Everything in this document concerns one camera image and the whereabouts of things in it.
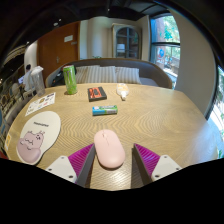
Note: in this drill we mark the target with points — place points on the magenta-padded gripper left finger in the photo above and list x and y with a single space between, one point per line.
63 166

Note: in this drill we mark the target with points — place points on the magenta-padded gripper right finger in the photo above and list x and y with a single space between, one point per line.
163 166

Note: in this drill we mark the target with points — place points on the pink computer mouse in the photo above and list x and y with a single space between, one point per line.
109 150

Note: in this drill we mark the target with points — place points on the white sticker sheet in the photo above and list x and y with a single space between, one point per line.
40 103

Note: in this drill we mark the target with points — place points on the small green blue packet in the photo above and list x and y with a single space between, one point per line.
104 110

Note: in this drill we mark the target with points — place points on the black box with orange print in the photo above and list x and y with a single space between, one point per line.
97 94

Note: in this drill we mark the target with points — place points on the cream squeeze bottle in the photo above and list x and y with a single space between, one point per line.
122 90

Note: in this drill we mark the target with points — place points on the green drink can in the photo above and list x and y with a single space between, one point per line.
70 80

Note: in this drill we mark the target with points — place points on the black backpack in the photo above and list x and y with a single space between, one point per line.
57 78

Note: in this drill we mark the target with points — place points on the striped cushion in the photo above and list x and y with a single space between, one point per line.
107 74
85 75
128 75

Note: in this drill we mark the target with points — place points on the person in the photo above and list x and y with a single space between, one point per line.
28 78

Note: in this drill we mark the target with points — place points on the grey curved sofa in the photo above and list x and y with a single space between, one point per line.
151 71

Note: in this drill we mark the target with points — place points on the brown wooden door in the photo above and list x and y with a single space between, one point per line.
55 50

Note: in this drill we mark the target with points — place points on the dark-framed window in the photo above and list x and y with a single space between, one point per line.
165 43

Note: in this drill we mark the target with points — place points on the white door sign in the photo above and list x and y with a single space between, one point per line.
68 38

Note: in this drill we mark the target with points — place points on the glass-door cabinet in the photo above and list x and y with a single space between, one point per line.
127 41

